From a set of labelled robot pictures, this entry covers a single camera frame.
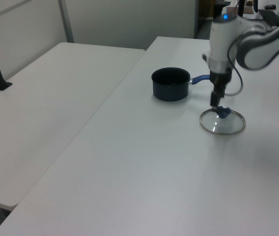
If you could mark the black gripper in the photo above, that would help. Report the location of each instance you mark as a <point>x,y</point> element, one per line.
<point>220,79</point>

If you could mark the glass lid with blue knob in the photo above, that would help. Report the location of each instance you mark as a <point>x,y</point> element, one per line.
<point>224,113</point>

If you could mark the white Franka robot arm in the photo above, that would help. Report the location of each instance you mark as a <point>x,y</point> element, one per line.
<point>220,37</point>

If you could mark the dark blue saucepan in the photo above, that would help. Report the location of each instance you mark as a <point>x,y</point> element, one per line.
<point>169,92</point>

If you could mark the brown cardboard box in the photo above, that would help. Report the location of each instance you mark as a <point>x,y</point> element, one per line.
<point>248,9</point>

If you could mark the black computer keyboard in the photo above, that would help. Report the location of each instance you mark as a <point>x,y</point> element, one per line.
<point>270,17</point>

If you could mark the black computer mouse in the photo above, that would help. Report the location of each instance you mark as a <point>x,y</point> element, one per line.
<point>270,6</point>

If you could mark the white side table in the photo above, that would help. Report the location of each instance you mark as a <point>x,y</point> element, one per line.
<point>43,98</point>

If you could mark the aluminium partition post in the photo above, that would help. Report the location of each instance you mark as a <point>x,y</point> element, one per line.
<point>65,22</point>

